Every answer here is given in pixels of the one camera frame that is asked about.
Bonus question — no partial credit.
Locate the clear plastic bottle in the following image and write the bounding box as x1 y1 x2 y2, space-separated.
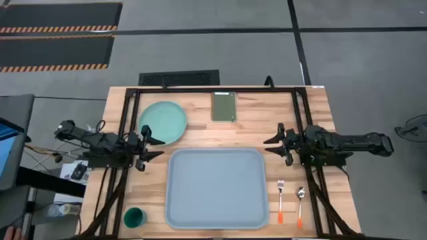
45 203 81 218

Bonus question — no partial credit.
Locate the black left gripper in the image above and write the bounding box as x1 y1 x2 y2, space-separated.
126 125 166 172

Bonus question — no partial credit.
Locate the computer monitor with blue screen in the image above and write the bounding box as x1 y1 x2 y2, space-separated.
0 94 35 191

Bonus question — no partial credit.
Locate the black side beam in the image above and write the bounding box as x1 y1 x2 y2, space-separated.
15 165 87 198

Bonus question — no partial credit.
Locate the black aluminium table frame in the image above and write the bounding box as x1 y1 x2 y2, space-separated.
79 85 364 240

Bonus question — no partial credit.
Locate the orange-handled metal spoon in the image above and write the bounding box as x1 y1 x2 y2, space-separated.
296 186 306 230

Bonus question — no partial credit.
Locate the white paper sheet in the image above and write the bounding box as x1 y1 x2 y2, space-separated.
53 159 89 204

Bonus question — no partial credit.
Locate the black hazard-striped floor mat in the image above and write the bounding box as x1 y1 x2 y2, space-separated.
0 35 115 73
0 2 123 34

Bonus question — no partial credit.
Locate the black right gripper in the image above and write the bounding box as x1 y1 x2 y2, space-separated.
263 123 306 167

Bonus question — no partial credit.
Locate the light green plate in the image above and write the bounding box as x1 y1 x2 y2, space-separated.
137 101 187 147

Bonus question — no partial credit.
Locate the small black handheld device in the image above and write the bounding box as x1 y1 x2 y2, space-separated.
70 162 88 181

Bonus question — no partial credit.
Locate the grey plastic tray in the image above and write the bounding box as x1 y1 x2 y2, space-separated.
165 147 270 231

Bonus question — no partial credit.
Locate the black floor grille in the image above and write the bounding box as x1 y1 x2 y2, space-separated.
138 69 221 87

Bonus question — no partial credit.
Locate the person's hand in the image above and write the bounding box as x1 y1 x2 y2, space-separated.
3 226 25 240

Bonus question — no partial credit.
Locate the dark green cup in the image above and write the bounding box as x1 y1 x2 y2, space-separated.
123 207 148 229

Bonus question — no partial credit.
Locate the orange-handled metal fork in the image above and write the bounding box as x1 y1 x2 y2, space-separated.
277 179 285 225

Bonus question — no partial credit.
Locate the green spiral notebook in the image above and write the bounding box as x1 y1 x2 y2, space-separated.
211 91 237 123

